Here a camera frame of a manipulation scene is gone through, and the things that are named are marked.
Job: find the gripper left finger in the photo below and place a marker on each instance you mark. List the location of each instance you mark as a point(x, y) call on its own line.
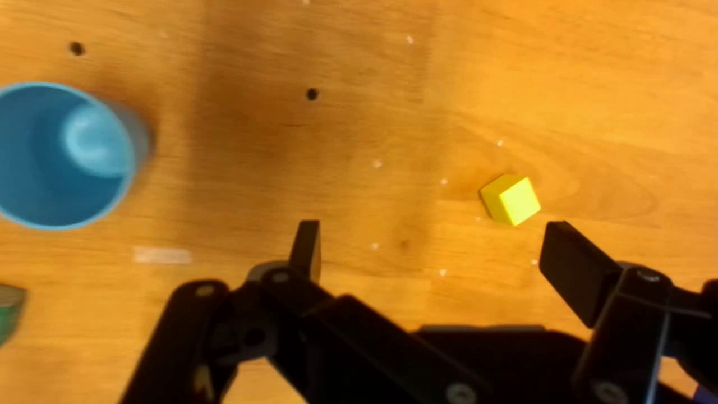
point(314, 325)

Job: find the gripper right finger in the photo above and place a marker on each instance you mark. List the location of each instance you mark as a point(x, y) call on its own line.
point(617, 314)

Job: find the yellow block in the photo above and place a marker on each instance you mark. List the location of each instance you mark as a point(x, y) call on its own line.
point(511, 199)

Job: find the blue plastic cup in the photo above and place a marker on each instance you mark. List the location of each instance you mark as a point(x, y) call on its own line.
point(64, 154)

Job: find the green cup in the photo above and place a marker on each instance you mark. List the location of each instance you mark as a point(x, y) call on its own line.
point(8, 311)

